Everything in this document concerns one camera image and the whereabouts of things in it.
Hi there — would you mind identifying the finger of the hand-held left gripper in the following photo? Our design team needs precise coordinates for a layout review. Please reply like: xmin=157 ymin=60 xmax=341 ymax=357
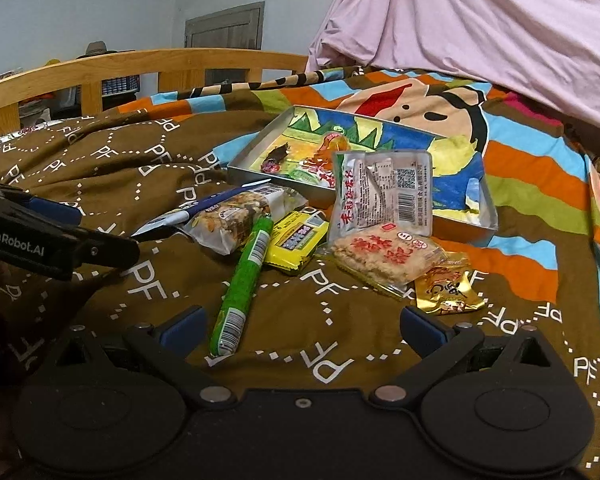
xmin=70 ymin=226 xmax=142 ymax=277
xmin=26 ymin=195 xmax=84 ymax=229

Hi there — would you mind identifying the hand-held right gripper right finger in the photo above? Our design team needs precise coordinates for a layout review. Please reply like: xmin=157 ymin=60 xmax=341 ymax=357
xmin=369 ymin=305 xmax=568 ymax=406

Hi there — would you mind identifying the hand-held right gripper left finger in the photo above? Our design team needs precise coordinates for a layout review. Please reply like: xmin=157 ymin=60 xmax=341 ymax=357
xmin=35 ymin=305 xmax=236 ymax=406

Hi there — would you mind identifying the green sausage stick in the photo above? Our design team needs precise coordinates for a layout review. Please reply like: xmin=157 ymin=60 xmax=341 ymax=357
xmin=209 ymin=214 xmax=276 ymax=359

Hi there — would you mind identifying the blue white snack packet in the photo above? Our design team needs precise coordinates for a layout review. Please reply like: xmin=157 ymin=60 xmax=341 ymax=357
xmin=130 ymin=184 xmax=261 ymax=240

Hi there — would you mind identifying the rice cracker packet red print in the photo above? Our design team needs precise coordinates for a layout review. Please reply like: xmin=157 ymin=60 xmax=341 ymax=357
xmin=316 ymin=222 xmax=456 ymax=302

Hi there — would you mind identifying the clear nut bar packet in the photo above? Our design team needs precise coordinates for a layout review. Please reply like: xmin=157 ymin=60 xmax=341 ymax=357
xmin=180 ymin=186 xmax=308 ymax=257

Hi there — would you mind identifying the yellow snack bar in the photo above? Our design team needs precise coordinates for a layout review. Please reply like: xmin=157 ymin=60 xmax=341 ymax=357
xmin=264 ymin=209 xmax=329 ymax=277

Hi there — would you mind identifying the white clear snack packet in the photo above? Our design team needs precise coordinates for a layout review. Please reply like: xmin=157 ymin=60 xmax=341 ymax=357
xmin=328 ymin=149 xmax=434 ymax=248

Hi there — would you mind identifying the colourful printed metal tin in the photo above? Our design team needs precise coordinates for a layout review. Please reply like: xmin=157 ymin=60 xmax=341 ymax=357
xmin=226 ymin=104 xmax=499 ymax=235

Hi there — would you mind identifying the gold foil snack packet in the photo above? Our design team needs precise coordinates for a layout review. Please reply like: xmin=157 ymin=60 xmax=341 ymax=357
xmin=414 ymin=254 xmax=487 ymax=317

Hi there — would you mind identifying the brown printed blanket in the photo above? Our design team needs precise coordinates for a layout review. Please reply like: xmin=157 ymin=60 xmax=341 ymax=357
xmin=0 ymin=65 xmax=600 ymax=480

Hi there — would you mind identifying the blue patterned box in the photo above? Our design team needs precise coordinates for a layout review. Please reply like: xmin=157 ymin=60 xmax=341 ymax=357
xmin=100 ymin=74 xmax=141 ymax=97

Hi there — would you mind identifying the grey hat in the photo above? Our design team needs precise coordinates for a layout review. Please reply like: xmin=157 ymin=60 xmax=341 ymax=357
xmin=76 ymin=40 xmax=136 ymax=59

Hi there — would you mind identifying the dark dried plum packet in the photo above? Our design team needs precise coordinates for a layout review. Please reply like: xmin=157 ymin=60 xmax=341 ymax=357
xmin=262 ymin=144 xmax=292 ymax=173

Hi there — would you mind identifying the orange clear snack packet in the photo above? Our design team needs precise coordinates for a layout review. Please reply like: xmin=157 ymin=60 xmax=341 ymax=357
xmin=315 ymin=130 xmax=353 ymax=161

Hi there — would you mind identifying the wooden door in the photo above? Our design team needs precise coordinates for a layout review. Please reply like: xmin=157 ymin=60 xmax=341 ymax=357
xmin=184 ymin=1 xmax=266 ymax=52

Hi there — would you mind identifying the wooden bed rail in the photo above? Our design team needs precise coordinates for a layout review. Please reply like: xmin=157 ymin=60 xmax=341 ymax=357
xmin=0 ymin=47 xmax=312 ymax=131

